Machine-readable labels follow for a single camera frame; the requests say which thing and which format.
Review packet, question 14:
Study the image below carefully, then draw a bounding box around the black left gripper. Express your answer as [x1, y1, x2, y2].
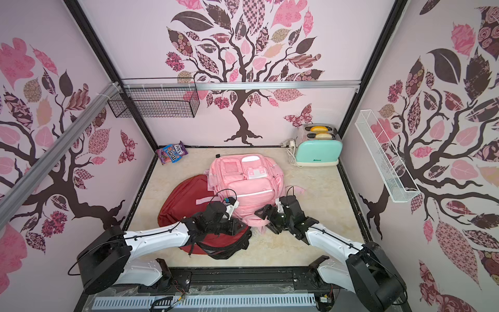
[206, 218, 246, 237]

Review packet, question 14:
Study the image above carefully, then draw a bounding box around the black backpack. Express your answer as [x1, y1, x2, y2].
[181, 228, 252, 260]

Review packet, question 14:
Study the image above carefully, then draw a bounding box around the red backpack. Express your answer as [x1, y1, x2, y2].
[157, 174, 252, 256]

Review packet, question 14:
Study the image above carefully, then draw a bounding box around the pink backpack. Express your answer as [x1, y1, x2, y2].
[205, 153, 294, 228]

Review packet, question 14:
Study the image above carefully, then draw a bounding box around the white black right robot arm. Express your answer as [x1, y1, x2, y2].
[255, 196, 408, 311]

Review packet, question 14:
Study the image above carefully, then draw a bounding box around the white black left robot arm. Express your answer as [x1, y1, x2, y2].
[75, 198, 252, 295]

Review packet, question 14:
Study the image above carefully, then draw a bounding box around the blue M&M's candy bag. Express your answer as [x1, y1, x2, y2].
[162, 145, 182, 164]

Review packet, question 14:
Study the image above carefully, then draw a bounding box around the mint green toaster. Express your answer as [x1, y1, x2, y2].
[294, 123, 343, 166]

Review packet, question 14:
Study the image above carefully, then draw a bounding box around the pink red candy bag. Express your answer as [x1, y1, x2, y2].
[155, 148, 166, 165]

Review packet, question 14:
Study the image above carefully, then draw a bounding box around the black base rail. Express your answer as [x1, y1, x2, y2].
[153, 266, 340, 292]

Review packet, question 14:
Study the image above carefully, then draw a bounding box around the white toaster power cord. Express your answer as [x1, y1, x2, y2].
[281, 140, 299, 168]

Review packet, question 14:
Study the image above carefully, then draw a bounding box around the white slotted cable duct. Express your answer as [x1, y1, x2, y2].
[90, 293, 316, 311]

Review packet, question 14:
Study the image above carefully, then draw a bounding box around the white wire shelf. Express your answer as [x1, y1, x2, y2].
[355, 110, 421, 203]

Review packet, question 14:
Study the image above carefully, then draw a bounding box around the black wire basket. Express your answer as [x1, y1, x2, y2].
[107, 76, 201, 118]

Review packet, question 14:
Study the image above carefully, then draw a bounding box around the aluminium rail back wall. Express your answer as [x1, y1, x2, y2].
[124, 80, 361, 90]

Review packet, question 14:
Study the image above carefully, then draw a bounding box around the aluminium rail wall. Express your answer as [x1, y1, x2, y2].
[124, 80, 361, 90]
[1, 82, 119, 227]

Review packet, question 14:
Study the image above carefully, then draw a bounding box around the aluminium rail left wall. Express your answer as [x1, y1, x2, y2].
[1, 82, 119, 227]

